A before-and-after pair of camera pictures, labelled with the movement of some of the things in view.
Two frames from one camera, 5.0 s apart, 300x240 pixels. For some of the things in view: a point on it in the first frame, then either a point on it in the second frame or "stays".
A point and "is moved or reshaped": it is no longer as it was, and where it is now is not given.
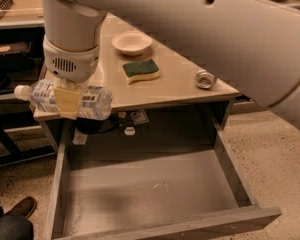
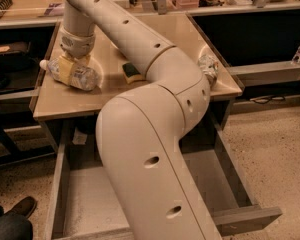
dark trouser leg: [10, 226] stays
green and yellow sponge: [144, 70] stays
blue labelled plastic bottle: [95, 102] is moved or reshaped
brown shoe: [24, 208] stays
